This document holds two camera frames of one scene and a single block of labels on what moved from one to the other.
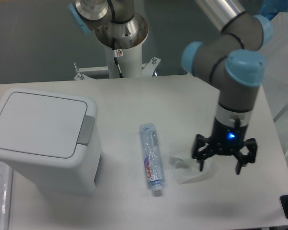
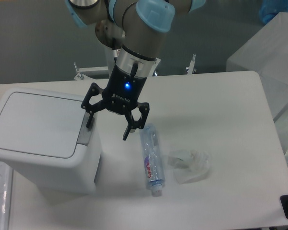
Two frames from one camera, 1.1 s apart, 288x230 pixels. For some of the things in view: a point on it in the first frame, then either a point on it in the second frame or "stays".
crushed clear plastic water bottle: (152, 156) stays
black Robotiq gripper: (225, 139) -> (120, 94)
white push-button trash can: (52, 139) stays
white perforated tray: (1, 196) stays
